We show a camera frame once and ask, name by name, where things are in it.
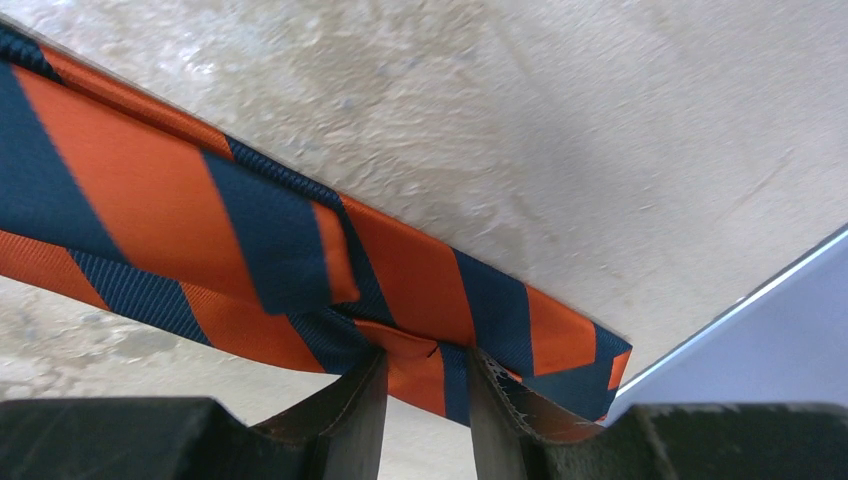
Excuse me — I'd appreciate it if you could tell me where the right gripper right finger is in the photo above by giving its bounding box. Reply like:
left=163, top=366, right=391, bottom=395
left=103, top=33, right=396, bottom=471
left=467, top=349, right=847, bottom=479

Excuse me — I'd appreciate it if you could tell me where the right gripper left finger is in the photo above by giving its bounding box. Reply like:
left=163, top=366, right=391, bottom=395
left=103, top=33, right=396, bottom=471
left=1, top=349, right=388, bottom=479

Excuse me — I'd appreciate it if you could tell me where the orange navy striped tie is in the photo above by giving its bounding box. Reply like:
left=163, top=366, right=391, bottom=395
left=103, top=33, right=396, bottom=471
left=1, top=26, right=632, bottom=424

